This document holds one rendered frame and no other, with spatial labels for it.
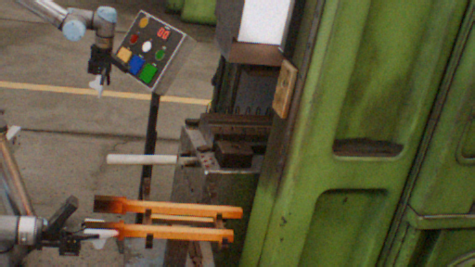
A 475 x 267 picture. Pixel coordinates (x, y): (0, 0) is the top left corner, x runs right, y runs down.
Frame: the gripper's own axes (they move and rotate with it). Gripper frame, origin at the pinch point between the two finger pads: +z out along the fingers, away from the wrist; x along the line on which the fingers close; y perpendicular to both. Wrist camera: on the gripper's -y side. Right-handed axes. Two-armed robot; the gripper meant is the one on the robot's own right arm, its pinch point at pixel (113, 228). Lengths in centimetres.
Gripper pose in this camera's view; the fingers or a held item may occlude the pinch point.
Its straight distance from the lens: 166.8
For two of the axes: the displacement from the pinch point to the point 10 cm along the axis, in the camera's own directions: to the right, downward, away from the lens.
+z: 9.7, 0.9, 2.3
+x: 1.7, 4.7, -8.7
